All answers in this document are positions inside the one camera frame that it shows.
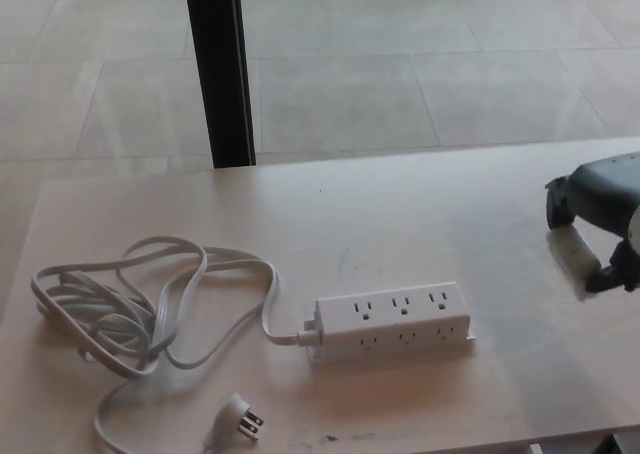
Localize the black vertical window post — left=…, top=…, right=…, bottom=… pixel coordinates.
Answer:
left=182, top=0, right=257, bottom=169

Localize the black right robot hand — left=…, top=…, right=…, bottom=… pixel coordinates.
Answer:
left=543, top=154, right=640, bottom=295

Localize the white square charger plug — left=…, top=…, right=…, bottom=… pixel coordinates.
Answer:
left=545, top=226, right=601, bottom=283

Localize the white flat cord with plug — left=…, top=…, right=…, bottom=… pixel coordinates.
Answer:
left=30, top=234, right=319, bottom=454

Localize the white multi-outlet power strip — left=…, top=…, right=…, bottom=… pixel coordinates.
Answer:
left=299, top=281, right=477, bottom=369

